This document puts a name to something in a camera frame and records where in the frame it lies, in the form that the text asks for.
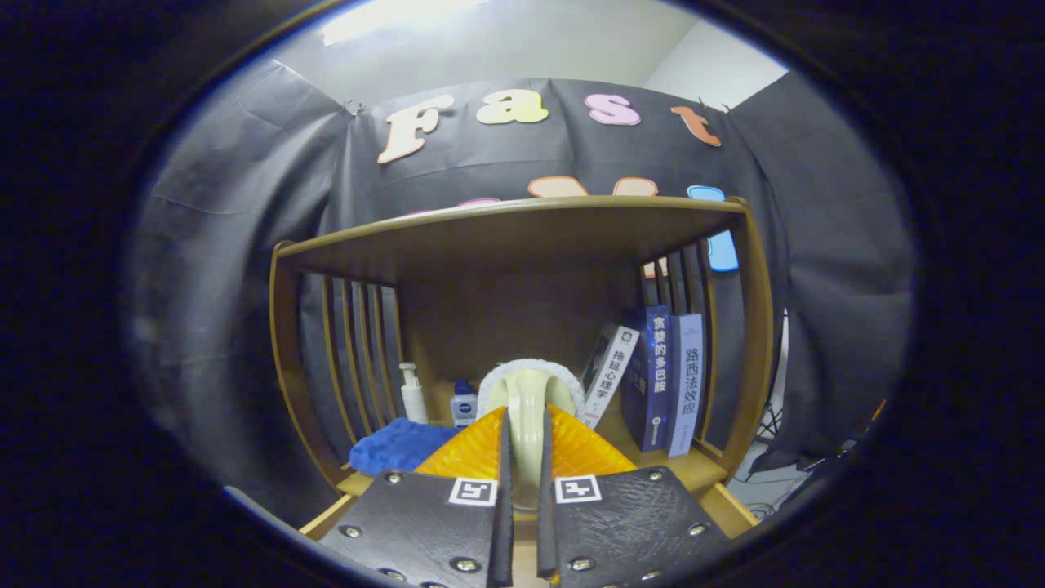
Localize thin cables bundle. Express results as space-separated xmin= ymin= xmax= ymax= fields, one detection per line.
xmin=731 ymin=474 xmax=817 ymax=523

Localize wooden cabinet with shelf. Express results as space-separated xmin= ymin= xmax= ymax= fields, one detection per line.
xmin=269 ymin=194 xmax=776 ymax=544

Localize pale blue book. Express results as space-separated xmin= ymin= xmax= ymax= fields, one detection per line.
xmin=665 ymin=314 xmax=705 ymax=458

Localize blue towel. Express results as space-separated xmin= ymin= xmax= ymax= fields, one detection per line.
xmin=349 ymin=417 xmax=462 ymax=478

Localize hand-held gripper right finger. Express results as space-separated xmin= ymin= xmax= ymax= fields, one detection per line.
xmin=536 ymin=403 xmax=732 ymax=588

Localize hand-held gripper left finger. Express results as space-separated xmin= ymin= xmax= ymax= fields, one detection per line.
xmin=318 ymin=406 xmax=515 ymax=588

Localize white bottle with blue cap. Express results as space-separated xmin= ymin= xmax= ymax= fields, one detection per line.
xmin=450 ymin=379 xmax=479 ymax=428

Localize white pump bottle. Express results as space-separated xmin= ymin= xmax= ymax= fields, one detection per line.
xmin=398 ymin=363 xmax=429 ymax=425

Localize black tripod stand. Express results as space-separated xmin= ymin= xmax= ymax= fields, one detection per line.
xmin=755 ymin=396 xmax=789 ymax=466

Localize black backdrop cloth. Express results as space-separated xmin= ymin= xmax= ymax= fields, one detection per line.
xmin=127 ymin=61 xmax=915 ymax=507

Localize white book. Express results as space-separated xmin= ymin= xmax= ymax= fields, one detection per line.
xmin=581 ymin=323 xmax=641 ymax=430

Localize dark blue book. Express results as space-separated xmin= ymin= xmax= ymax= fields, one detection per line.
xmin=620 ymin=305 xmax=672 ymax=452

